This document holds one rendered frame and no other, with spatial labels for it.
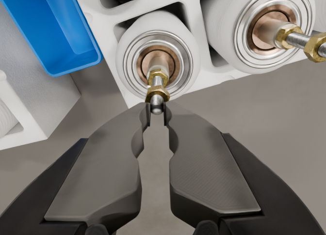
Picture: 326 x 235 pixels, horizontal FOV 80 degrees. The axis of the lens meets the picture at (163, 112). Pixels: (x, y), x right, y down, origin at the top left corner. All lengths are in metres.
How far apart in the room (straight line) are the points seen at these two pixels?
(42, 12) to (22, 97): 0.17
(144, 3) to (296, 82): 0.44
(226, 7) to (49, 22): 0.35
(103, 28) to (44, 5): 0.22
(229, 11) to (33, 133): 0.36
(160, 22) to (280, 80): 0.42
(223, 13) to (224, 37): 0.02
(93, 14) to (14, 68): 0.17
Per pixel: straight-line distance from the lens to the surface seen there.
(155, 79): 0.17
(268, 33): 0.22
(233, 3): 0.23
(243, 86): 0.54
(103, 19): 0.29
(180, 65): 0.22
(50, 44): 0.45
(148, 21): 0.21
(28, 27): 0.42
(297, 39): 0.19
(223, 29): 0.23
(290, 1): 0.24
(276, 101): 0.61
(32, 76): 0.43
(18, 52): 0.42
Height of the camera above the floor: 0.46
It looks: 59 degrees down
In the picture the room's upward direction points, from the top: 179 degrees clockwise
